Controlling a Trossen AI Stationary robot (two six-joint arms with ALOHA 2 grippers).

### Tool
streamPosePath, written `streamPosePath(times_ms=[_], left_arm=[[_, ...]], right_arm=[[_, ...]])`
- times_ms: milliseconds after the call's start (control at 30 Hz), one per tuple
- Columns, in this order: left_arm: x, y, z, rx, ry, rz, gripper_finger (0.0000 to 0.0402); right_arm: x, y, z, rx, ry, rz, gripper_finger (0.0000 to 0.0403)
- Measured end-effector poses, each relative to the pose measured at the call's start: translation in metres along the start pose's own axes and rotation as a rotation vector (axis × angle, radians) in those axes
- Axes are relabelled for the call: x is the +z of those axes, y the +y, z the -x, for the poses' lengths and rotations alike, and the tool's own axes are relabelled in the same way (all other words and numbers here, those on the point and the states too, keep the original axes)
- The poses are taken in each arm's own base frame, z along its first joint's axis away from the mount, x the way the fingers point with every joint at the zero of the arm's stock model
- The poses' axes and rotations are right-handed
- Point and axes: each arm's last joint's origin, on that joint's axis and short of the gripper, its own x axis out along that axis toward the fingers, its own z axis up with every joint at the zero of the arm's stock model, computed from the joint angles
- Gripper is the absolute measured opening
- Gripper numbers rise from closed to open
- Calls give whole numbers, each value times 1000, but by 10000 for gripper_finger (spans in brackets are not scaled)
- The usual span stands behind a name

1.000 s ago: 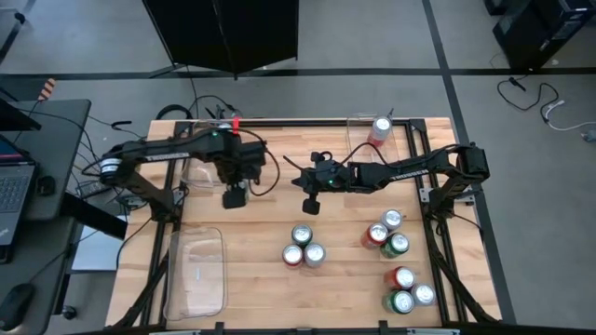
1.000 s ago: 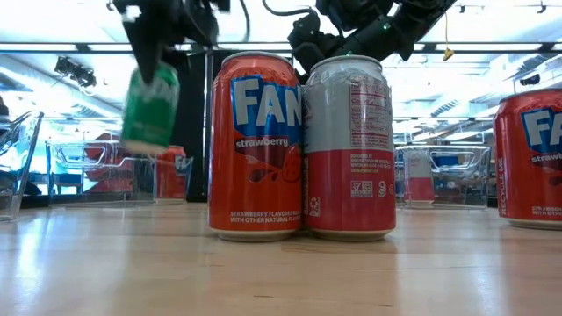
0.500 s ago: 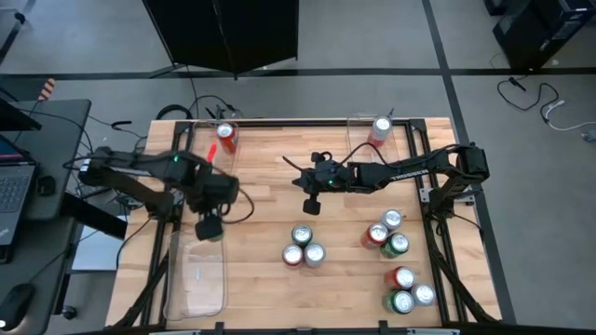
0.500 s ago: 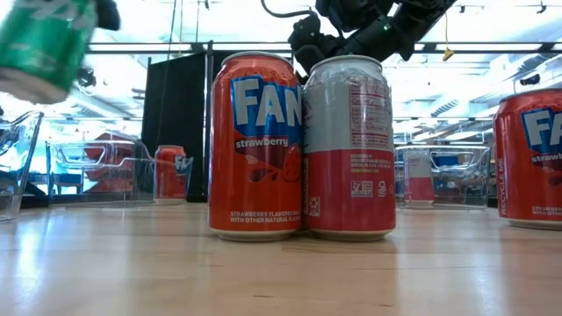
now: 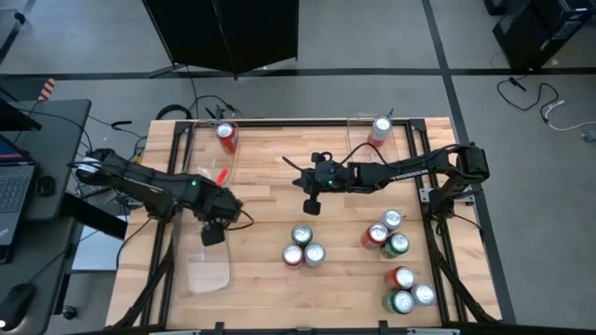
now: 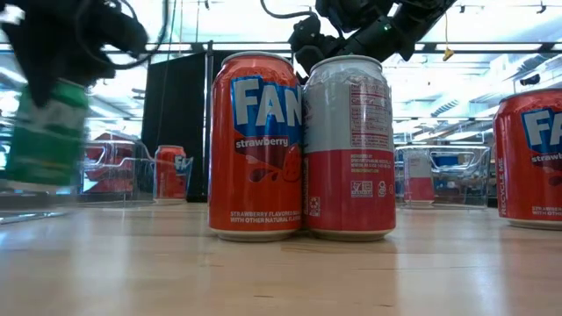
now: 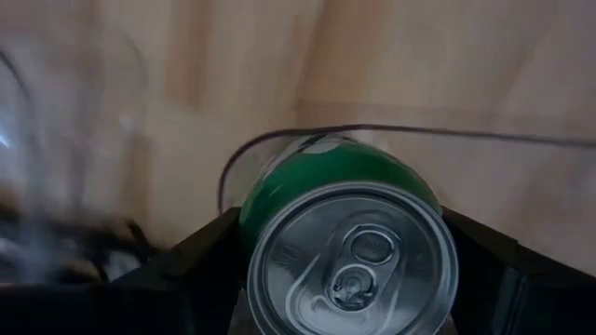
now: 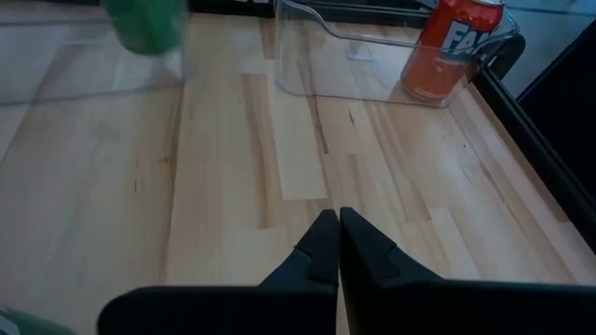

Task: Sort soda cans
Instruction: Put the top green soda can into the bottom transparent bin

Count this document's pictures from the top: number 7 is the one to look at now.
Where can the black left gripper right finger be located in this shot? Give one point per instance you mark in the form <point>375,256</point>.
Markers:
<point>526,298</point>

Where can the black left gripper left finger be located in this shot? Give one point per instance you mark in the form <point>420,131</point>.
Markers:
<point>139,307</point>

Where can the green soda can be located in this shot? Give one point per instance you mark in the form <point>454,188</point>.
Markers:
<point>335,172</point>

